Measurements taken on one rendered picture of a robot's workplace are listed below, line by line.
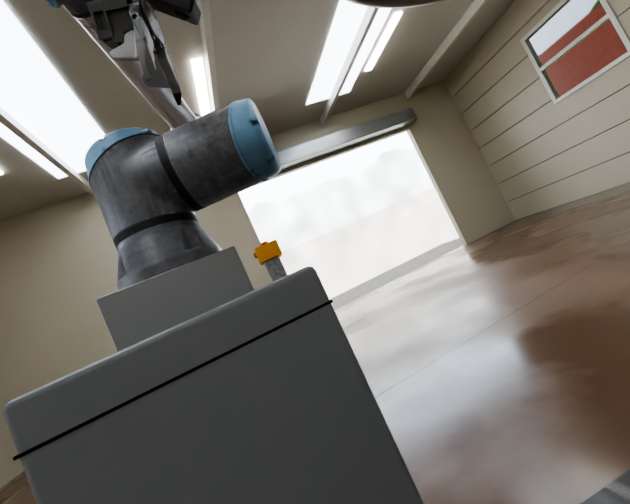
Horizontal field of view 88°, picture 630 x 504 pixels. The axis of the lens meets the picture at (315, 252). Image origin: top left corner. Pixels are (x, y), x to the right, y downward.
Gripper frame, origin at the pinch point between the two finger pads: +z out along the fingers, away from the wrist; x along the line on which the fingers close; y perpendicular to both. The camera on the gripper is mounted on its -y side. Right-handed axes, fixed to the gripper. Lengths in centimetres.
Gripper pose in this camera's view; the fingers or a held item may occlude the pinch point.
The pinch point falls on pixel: (170, 94)
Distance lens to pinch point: 66.9
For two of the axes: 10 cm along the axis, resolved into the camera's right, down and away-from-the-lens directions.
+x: 1.0, 1.9, -9.8
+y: -9.7, 2.5, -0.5
